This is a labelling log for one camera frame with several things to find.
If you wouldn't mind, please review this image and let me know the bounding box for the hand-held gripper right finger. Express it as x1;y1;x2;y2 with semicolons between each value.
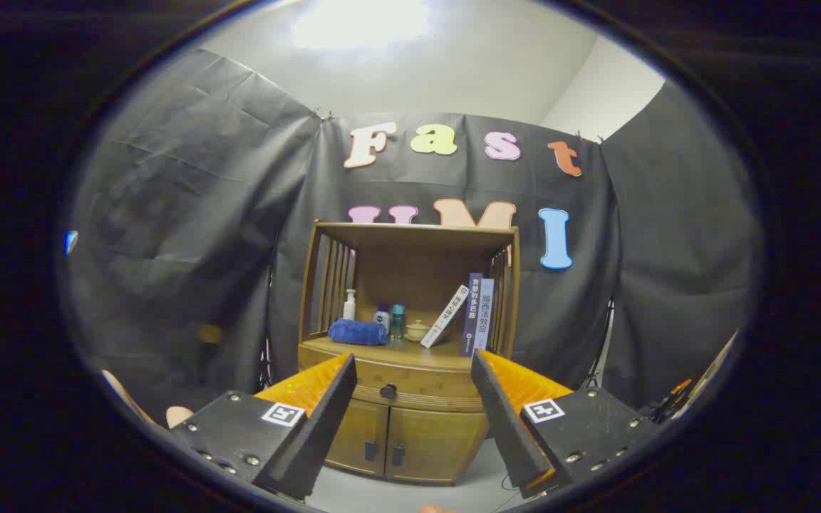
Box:
470;348;662;499

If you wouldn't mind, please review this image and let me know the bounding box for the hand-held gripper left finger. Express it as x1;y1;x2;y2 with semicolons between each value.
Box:
168;353;358;502

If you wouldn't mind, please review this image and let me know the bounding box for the wooden drawer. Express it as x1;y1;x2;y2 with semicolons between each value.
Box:
299;356;488;413

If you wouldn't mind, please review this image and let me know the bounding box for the wooden cabinet door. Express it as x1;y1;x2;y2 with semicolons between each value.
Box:
385;406;490;485
326;399;390;477

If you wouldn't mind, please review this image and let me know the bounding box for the wooden cabinet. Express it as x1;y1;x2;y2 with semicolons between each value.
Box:
298;221;520;487

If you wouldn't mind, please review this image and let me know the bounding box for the black light stand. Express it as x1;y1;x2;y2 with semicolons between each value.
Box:
259;331;274;389
585;299;614;391

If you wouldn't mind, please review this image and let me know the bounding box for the blue folded towel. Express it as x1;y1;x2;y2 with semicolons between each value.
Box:
328;318;388;347

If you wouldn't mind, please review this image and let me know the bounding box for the dark blue book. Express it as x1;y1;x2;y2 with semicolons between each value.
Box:
460;273;484;358

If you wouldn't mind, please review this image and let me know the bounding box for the light purple book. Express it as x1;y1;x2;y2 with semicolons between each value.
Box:
475;278;495;351

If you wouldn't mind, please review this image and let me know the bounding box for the white book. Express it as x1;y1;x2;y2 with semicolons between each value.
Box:
420;284;470;349

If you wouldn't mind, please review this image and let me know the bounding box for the black and orange equipment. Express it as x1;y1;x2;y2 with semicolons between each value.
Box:
642;378;696;425

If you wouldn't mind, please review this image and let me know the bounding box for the light wooden plank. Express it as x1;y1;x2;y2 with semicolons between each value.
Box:
102;370;157;426

